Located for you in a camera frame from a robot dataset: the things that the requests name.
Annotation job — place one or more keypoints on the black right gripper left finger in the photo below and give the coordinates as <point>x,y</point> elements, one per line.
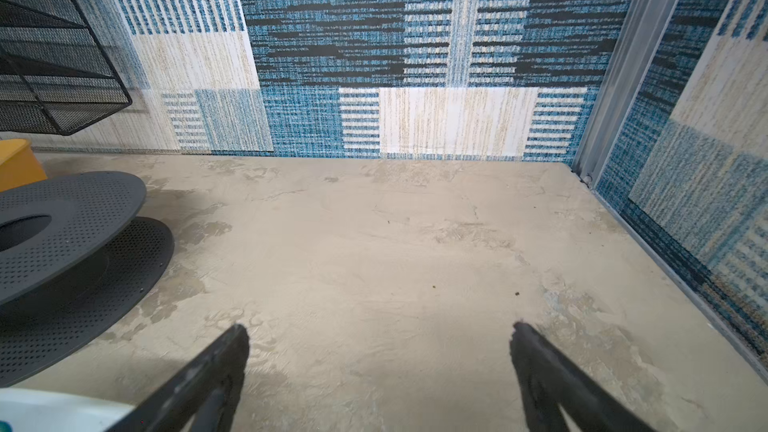
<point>202,396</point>

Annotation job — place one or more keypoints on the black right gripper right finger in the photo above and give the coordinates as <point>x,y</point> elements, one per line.
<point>554,389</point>

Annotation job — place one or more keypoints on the grey perforated cable spool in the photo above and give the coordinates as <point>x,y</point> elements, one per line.
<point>76,257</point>

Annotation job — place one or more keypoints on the white plastic tub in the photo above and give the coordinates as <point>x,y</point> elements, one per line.
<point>35,410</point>

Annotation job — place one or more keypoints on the yellow plastic tub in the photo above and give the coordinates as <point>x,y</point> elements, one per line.
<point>19,165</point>

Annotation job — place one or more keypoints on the black wire mesh shelf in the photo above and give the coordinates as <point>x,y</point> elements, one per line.
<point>56,77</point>

